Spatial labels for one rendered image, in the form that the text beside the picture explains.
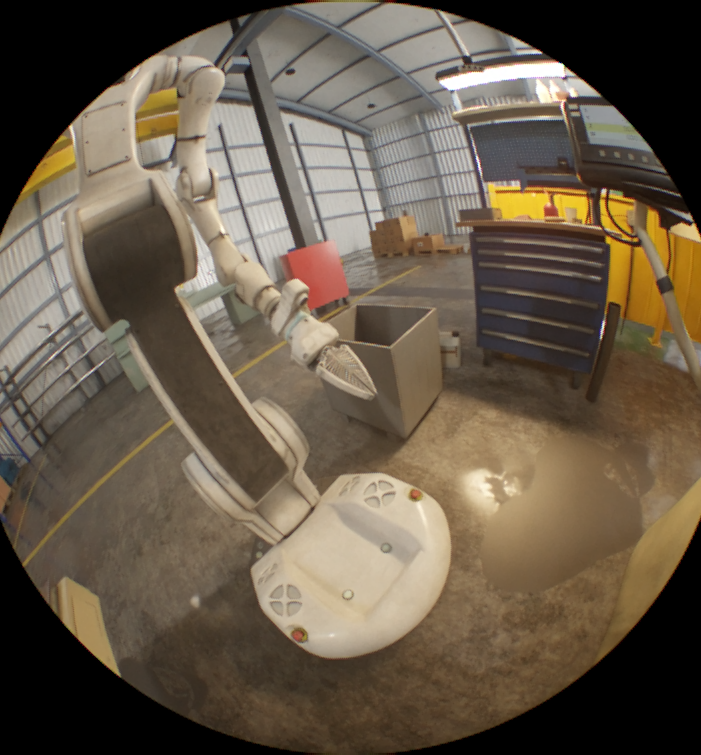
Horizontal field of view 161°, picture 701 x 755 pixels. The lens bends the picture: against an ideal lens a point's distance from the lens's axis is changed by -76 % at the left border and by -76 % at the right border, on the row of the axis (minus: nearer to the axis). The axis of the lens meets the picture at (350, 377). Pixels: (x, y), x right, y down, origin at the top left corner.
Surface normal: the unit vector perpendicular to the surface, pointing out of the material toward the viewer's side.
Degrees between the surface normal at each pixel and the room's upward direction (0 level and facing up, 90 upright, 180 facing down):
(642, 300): 90
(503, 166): 90
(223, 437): 73
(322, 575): 0
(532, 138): 90
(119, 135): 97
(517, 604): 0
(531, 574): 0
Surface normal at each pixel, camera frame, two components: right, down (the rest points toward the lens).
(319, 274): 0.48, 0.37
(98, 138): 0.77, 0.28
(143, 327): 0.64, -0.07
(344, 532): -0.25, -0.81
